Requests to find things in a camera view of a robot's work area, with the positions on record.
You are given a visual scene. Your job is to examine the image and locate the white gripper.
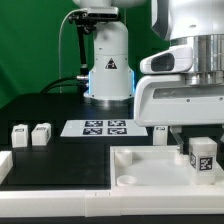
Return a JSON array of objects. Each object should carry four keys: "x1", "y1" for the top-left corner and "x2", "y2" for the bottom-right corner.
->
[{"x1": 134, "y1": 45, "x2": 224, "y2": 154}]

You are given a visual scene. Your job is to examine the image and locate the white square table top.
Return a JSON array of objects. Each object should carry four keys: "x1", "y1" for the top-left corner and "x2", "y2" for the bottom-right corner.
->
[{"x1": 109, "y1": 144, "x2": 224, "y2": 191}]

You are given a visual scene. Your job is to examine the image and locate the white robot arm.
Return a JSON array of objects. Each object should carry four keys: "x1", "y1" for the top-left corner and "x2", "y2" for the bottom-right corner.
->
[{"x1": 134, "y1": 0, "x2": 224, "y2": 144}]

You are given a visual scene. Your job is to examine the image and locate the white sheet with markers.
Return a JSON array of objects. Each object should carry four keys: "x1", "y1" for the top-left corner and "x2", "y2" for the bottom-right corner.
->
[{"x1": 61, "y1": 119, "x2": 147, "y2": 137}]

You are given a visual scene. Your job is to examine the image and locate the white U-shaped obstacle fence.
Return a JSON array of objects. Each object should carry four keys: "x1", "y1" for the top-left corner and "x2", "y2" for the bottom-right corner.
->
[{"x1": 0, "y1": 147, "x2": 224, "y2": 218}]

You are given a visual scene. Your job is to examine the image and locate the black cables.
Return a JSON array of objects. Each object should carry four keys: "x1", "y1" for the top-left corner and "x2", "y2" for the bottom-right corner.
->
[{"x1": 40, "y1": 75, "x2": 90, "y2": 94}]

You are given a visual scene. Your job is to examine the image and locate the black camera on stand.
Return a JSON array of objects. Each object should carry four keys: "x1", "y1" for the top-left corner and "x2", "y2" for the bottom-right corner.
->
[{"x1": 68, "y1": 7, "x2": 121, "y2": 92}]

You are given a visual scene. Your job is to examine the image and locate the grey camera cable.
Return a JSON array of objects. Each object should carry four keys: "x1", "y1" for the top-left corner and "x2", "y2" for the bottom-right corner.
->
[{"x1": 58, "y1": 9, "x2": 88, "y2": 94}]

